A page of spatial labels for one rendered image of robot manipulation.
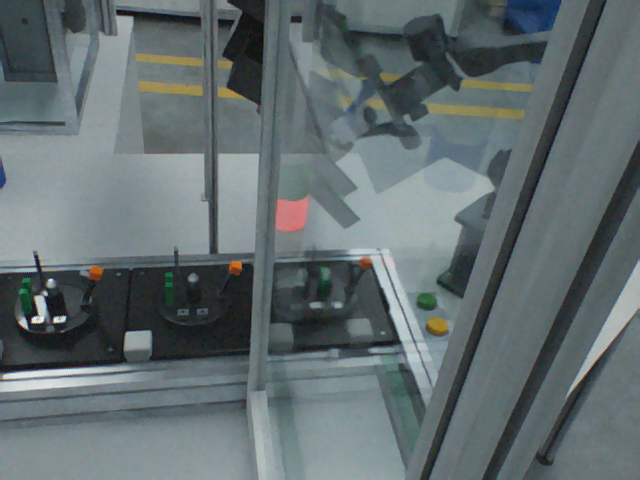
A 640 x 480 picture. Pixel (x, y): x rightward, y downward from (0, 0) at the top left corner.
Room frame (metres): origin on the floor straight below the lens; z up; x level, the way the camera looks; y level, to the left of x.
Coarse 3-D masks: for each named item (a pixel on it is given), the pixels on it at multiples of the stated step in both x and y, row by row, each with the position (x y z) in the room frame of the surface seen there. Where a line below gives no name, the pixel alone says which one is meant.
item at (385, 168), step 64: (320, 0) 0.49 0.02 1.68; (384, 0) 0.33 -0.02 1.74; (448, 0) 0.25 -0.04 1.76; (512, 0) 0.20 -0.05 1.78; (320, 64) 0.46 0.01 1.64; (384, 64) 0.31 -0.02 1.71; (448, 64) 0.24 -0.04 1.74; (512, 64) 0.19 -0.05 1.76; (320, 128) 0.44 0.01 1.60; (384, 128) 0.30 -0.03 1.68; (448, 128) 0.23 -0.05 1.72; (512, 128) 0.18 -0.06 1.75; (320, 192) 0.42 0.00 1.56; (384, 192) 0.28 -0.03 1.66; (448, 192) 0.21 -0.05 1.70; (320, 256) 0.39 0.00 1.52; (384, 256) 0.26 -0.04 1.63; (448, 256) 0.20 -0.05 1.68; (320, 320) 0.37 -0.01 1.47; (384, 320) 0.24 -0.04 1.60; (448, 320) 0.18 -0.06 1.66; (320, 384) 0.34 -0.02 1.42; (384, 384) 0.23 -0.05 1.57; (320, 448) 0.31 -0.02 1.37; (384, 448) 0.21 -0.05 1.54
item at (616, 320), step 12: (636, 264) 1.32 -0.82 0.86; (636, 276) 1.27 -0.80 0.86; (624, 288) 1.21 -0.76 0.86; (636, 288) 1.22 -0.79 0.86; (624, 300) 1.17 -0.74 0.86; (636, 300) 1.17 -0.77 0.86; (612, 312) 1.12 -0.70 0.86; (624, 312) 1.13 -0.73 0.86; (612, 324) 1.08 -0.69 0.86; (624, 324) 1.08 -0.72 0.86; (600, 336) 1.03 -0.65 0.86; (612, 336) 1.04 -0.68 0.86; (600, 348) 1.00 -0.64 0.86; (588, 360) 0.96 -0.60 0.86; (576, 384) 0.89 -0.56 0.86
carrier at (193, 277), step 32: (160, 288) 0.90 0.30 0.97; (192, 288) 0.85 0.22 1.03; (128, 320) 0.81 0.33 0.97; (160, 320) 0.81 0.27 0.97; (192, 320) 0.81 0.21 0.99; (224, 320) 0.83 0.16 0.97; (128, 352) 0.72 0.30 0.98; (160, 352) 0.74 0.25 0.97; (192, 352) 0.75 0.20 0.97; (224, 352) 0.76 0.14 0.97
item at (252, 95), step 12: (252, 36) 1.25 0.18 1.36; (240, 48) 1.23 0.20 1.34; (252, 48) 1.25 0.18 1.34; (240, 60) 1.12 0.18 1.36; (252, 60) 1.12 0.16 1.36; (240, 72) 1.12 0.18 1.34; (252, 72) 1.12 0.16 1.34; (228, 84) 1.12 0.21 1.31; (240, 84) 1.12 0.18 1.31; (252, 84) 1.12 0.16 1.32; (252, 96) 1.12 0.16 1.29
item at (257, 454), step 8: (248, 376) 0.72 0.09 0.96; (248, 384) 0.71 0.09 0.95; (248, 392) 0.70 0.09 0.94; (256, 392) 0.69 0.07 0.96; (248, 400) 0.70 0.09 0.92; (256, 400) 0.67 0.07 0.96; (248, 408) 0.69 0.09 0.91; (256, 408) 0.65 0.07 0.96; (248, 416) 0.69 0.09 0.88; (256, 416) 0.64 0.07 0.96; (248, 424) 0.68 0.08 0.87; (256, 424) 0.62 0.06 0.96; (256, 432) 0.61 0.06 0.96; (256, 440) 0.59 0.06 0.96; (256, 448) 0.58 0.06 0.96; (256, 456) 0.57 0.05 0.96; (264, 456) 0.57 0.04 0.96; (256, 464) 0.55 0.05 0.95; (264, 464) 0.55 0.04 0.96; (256, 472) 0.55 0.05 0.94; (264, 472) 0.54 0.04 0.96
